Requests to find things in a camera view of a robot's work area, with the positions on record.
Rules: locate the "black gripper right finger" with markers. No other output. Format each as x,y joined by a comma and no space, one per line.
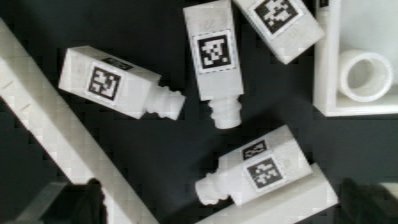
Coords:
368,203

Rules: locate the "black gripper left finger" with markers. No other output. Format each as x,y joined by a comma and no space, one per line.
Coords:
67,204

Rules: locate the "white square table top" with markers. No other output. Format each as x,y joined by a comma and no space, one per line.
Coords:
355,58

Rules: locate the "white U-shaped fence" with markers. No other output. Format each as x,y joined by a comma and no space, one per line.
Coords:
289,203

